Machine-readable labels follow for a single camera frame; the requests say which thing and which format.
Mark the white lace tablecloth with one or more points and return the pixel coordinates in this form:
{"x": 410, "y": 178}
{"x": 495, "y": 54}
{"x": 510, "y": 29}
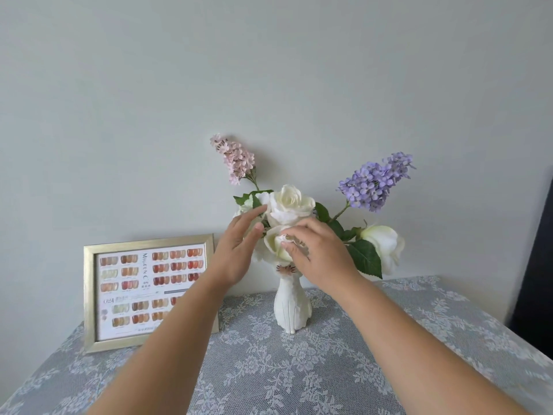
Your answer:
{"x": 298, "y": 354}

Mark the person's right hand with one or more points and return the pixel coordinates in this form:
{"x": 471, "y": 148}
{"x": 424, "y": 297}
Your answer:
{"x": 324, "y": 259}

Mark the person's right forearm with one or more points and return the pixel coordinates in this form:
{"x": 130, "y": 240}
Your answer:
{"x": 423, "y": 358}

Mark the pink lilac flower stem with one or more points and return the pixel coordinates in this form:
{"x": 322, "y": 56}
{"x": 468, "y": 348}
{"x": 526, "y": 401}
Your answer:
{"x": 235, "y": 159}

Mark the black shelf unit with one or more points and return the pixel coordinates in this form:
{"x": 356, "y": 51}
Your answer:
{"x": 535, "y": 276}

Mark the white cat-shaped vase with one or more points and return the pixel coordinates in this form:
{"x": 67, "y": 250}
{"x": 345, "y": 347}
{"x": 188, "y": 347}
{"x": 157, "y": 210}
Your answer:
{"x": 291, "y": 306}

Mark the purple lilac flower stem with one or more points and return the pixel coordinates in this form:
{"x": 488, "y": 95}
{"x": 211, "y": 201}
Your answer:
{"x": 371, "y": 181}

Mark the gold framed nail colour chart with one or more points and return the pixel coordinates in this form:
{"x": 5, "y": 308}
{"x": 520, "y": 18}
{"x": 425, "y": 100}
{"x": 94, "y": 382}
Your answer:
{"x": 142, "y": 272}

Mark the person's left forearm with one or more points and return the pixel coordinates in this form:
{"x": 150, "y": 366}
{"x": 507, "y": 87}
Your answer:
{"x": 160, "y": 354}

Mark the person's left hand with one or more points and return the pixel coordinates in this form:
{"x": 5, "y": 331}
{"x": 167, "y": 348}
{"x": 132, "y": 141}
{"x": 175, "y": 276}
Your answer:
{"x": 233, "y": 254}

